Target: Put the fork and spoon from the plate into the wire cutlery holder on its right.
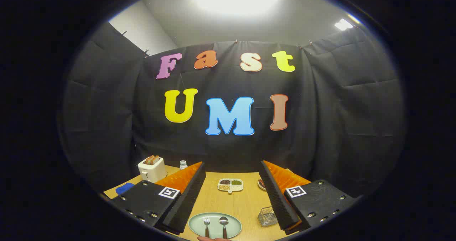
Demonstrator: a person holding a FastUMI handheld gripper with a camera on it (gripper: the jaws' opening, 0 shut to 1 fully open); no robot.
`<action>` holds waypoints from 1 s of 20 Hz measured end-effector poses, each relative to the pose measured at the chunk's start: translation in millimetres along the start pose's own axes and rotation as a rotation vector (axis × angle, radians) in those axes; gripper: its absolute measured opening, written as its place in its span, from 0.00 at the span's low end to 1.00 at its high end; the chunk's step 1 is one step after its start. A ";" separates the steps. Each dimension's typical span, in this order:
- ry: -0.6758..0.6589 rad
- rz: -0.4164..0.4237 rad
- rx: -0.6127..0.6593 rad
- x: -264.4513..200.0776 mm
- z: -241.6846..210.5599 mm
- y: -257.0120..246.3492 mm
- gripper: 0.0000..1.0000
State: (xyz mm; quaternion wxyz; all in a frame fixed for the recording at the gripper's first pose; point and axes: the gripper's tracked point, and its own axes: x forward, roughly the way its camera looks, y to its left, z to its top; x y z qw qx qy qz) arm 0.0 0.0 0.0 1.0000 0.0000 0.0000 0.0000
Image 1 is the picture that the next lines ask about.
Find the metal wire basket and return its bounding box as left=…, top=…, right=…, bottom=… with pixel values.
left=257, top=206, right=278, bottom=227

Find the blue cloth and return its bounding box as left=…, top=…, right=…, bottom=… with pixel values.
left=115, top=183, right=135, bottom=195

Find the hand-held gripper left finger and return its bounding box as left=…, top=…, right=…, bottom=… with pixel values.
left=110, top=161, right=206, bottom=234

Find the white toaster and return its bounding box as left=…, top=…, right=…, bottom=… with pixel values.
left=138, top=156, right=167, bottom=183

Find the wooden-handled spoon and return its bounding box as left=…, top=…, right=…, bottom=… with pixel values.
left=219, top=216, right=229, bottom=239

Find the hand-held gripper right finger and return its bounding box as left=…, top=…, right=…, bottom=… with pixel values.
left=259, top=160, right=357, bottom=234

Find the white divided tray with beans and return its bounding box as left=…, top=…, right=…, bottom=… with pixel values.
left=218, top=178, right=244, bottom=194

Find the small ceiling light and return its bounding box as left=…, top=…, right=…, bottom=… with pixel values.
left=334, top=18, right=354, bottom=31

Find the green plate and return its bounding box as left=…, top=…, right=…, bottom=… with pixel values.
left=188, top=212, right=242, bottom=240

